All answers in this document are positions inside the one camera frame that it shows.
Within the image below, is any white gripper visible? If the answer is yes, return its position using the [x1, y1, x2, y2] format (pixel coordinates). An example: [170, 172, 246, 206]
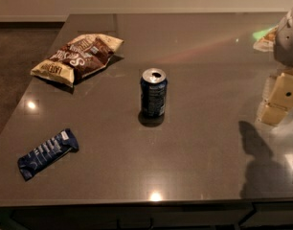
[259, 7, 293, 126]

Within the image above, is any blue pepsi can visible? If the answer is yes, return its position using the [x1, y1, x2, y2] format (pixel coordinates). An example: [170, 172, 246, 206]
[140, 68, 168, 118]

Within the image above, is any blue rxbar blueberry wrapper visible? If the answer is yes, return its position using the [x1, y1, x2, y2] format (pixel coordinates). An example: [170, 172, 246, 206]
[17, 128, 79, 181]

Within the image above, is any snack packet at table edge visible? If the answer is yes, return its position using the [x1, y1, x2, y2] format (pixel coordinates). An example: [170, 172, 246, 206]
[253, 26, 278, 53]

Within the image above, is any brown and cream chip bag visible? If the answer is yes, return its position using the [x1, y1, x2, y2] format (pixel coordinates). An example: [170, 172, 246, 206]
[31, 34, 124, 87]

